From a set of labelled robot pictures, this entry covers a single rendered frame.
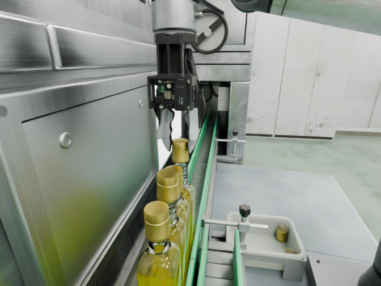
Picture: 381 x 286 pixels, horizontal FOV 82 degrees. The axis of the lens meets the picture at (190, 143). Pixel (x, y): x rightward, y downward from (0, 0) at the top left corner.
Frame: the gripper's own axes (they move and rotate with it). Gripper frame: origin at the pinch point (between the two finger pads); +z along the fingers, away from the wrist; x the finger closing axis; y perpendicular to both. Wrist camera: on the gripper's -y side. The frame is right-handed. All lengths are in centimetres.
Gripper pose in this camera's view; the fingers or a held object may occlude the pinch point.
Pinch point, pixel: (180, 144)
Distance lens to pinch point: 45.0
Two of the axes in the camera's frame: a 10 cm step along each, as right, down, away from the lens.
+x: 9.9, 0.6, -1.6
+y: -1.7, 3.4, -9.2
